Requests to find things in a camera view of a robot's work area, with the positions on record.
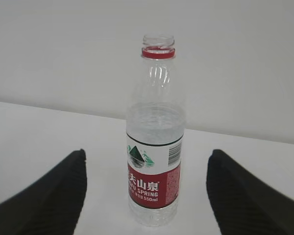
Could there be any clear water bottle red label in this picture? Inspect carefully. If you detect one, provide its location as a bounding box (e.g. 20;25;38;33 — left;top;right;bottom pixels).
126;35;186;227

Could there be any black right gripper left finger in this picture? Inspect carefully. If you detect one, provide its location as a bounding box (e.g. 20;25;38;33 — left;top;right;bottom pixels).
0;149;87;235

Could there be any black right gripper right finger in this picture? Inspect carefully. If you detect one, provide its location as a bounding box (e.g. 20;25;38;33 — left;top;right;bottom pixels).
206;149;294;235

